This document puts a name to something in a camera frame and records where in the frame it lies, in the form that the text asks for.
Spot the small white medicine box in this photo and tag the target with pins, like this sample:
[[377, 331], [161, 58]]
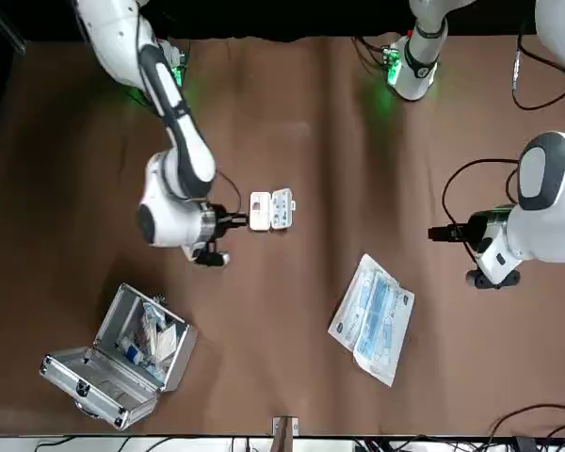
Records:
[[263, 212]]

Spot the aluminium frame post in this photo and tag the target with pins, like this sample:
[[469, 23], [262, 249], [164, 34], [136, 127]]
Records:
[[285, 433]]

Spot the white blue mask packet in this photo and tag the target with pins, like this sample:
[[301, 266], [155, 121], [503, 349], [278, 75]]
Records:
[[353, 311], [386, 339]]

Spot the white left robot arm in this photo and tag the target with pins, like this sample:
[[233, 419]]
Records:
[[555, 226]]

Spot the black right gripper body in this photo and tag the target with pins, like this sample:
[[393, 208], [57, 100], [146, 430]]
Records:
[[222, 221]]

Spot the silver aluminium case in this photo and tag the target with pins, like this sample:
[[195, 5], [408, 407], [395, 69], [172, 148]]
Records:
[[113, 381]]

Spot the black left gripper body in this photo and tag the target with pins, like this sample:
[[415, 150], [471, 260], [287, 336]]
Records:
[[462, 233]]

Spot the blue white medicine packet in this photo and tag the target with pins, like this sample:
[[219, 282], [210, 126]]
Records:
[[151, 315]]

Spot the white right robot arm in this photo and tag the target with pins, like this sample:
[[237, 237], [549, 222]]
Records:
[[122, 42]]

